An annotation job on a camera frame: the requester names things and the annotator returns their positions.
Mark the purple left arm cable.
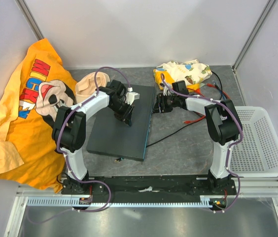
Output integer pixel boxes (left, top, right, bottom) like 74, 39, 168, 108
26, 66, 133, 224

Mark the patterned white yellow cloth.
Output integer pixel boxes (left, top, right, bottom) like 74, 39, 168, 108
153, 59, 212, 90

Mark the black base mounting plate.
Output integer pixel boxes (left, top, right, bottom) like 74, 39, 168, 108
61, 175, 237, 196

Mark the long black cable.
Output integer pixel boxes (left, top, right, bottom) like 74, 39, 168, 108
114, 123, 208, 163

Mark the beige bucket hat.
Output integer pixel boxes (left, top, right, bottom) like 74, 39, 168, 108
75, 72, 110, 103

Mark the dark grey network switch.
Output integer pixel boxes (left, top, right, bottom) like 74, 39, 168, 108
86, 85, 155, 161

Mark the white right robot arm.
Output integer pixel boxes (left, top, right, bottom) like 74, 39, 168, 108
153, 81, 243, 195

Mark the short black cable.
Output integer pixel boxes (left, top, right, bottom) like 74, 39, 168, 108
210, 70, 225, 92

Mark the slotted grey cable duct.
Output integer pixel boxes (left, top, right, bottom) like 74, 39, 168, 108
27, 197, 227, 208

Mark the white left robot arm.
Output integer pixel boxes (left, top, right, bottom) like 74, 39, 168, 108
52, 80, 139, 194

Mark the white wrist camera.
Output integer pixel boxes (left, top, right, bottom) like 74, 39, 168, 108
163, 90, 171, 96
125, 87, 140, 105

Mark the blue ethernet cable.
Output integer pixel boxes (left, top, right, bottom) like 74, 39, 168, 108
211, 80, 232, 101

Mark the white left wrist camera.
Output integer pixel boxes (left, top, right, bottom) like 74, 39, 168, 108
125, 87, 140, 105

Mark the white perforated plastic basket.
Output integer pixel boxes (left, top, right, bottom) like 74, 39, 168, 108
230, 106, 278, 178

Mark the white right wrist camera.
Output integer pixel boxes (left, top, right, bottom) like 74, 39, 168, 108
163, 90, 171, 96

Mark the orange Mickey t-shirt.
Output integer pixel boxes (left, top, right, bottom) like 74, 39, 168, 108
0, 39, 76, 193

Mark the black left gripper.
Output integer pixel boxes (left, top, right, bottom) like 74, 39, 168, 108
108, 100, 135, 127

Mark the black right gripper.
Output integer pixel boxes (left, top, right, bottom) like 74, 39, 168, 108
151, 93, 178, 115

